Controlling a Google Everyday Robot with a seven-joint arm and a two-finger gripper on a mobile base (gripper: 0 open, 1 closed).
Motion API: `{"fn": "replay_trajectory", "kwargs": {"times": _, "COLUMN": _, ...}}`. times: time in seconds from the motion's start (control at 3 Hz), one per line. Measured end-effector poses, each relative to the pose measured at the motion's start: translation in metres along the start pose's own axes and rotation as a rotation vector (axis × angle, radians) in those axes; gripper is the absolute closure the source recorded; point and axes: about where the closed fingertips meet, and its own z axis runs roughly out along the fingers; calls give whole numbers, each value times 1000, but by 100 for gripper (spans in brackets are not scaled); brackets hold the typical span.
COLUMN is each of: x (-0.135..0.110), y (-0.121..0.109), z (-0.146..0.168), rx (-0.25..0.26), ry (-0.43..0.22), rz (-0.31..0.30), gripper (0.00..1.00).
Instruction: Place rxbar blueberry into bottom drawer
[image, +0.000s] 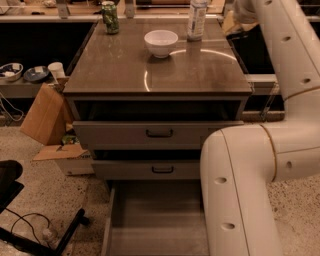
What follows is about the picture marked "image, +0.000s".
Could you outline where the clear plastic water bottle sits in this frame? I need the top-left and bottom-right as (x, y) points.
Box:
(187, 0), (207, 41)

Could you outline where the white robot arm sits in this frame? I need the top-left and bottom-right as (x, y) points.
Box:
(200, 0), (320, 256)

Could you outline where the white cardboard box open flap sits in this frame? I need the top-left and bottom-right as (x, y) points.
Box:
(33, 144), (94, 175)

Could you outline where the grey top drawer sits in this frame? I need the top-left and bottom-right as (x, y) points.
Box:
(73, 121), (244, 150)

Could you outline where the grey low shelf right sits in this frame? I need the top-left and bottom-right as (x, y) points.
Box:
(245, 74), (280, 96)

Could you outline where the black cable on floor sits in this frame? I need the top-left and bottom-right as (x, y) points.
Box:
(6, 208), (54, 244)

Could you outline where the grey middle drawer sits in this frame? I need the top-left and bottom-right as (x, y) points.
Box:
(92, 160), (200, 180)

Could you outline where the white paper cup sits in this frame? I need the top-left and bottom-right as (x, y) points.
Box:
(48, 62), (65, 79)

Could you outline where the white ceramic bowl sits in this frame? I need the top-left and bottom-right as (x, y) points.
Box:
(144, 30), (178, 58)

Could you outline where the blue patterned bowl left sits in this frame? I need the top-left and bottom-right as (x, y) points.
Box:
(0, 63), (23, 82)

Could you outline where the green soda can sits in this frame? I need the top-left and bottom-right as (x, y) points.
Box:
(101, 0), (119, 35)

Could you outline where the grey low shelf left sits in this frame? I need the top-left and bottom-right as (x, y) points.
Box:
(0, 77), (69, 100)

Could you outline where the brown cardboard box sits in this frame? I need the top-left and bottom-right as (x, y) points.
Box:
(20, 83), (73, 145)

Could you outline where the grey low shelf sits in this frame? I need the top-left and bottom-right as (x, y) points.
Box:
(245, 74), (280, 96)
(0, 77), (69, 100)

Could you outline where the grey drawer cabinet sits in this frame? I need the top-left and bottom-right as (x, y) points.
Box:
(62, 18), (253, 188)

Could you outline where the grey drawer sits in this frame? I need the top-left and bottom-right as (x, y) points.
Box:
(101, 180), (210, 256)
(73, 121), (244, 150)
(92, 160), (200, 180)

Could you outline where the green snack bag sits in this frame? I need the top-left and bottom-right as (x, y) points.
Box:
(62, 134), (79, 145)

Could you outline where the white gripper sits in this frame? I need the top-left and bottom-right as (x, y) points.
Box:
(222, 0), (257, 36)

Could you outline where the grey bottom drawer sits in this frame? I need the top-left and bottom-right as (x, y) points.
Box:
(101, 180), (210, 256)

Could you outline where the black chair base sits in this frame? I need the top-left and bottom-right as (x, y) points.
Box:
(0, 160), (90, 256)

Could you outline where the blue patterned plate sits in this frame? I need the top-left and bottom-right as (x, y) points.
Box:
(23, 66), (49, 83)

